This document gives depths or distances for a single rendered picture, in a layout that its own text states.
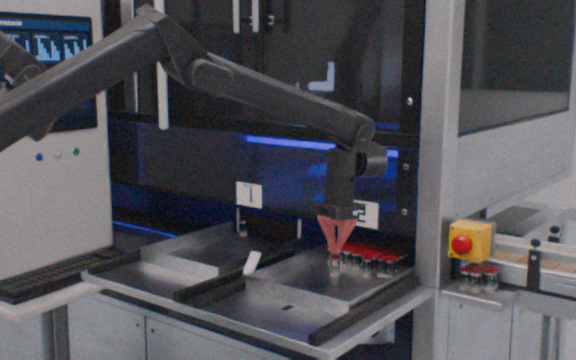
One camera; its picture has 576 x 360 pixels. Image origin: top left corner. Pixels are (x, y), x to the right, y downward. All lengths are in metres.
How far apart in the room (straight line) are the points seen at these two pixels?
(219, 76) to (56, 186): 1.01
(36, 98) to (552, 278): 1.07
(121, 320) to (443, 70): 1.34
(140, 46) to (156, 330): 1.31
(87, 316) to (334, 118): 1.43
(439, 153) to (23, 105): 0.84
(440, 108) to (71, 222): 1.09
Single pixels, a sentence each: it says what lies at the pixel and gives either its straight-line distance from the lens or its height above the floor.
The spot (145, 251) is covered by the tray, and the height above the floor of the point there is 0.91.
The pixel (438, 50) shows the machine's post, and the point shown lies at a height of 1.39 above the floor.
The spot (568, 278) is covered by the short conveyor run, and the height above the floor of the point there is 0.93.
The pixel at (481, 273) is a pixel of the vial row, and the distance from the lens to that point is 1.51.
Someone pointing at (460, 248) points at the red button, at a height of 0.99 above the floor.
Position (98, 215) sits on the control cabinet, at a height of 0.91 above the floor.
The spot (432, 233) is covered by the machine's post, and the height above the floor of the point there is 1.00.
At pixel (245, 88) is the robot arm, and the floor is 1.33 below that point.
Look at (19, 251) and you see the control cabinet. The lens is 1.90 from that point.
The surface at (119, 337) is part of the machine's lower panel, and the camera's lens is 2.30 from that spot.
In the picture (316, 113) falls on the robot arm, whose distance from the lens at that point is 1.18.
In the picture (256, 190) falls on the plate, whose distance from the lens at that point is 1.72.
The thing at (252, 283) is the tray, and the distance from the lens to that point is 1.44.
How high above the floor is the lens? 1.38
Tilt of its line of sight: 11 degrees down
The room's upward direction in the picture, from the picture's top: straight up
